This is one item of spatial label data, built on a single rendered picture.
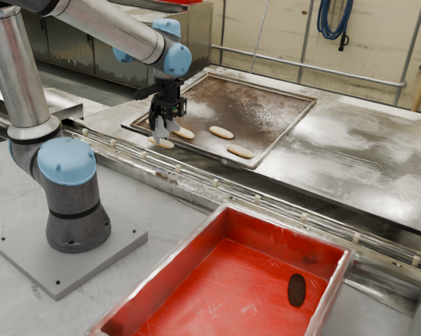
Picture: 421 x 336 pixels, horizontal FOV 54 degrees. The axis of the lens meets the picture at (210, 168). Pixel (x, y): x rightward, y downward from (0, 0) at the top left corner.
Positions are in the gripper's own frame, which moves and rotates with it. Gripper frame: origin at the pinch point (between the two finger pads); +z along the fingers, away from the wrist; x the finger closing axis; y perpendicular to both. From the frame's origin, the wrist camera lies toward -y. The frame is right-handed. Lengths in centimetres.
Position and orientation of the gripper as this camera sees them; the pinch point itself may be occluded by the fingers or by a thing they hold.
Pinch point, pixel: (160, 137)
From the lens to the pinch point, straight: 130.3
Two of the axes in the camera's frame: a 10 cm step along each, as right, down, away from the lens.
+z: -0.6, 8.7, 4.9
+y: 8.3, 3.1, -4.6
